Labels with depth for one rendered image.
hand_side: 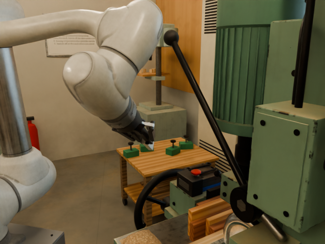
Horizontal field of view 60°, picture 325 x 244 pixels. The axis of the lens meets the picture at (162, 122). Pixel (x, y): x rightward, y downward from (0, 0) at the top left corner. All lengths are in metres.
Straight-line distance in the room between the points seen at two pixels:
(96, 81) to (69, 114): 3.08
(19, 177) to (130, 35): 0.70
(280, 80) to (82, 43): 3.16
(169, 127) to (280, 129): 2.65
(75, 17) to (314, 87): 0.53
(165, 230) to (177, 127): 2.31
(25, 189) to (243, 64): 0.86
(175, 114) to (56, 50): 1.54
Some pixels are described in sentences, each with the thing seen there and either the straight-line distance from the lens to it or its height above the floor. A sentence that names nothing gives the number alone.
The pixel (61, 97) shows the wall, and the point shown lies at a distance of 3.57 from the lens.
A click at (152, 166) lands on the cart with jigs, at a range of 2.08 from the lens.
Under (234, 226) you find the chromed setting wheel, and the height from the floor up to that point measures 1.04.
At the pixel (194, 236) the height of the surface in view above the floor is 0.92.
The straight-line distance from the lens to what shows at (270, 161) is 0.40.
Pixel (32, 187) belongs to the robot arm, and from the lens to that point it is 1.15.
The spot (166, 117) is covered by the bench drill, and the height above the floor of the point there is 0.64.
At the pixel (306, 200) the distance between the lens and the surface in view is 0.40.
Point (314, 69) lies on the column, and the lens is 0.45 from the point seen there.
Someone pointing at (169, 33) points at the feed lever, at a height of 1.40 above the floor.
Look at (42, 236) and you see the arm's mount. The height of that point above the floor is 0.72.
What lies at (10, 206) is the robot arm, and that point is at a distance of 1.11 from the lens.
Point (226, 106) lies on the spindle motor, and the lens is 0.61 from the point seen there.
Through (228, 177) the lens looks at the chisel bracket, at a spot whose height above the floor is 1.07.
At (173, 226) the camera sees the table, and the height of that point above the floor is 0.90.
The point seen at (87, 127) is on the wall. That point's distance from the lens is 3.71.
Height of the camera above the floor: 1.38
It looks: 15 degrees down
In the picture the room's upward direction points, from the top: straight up
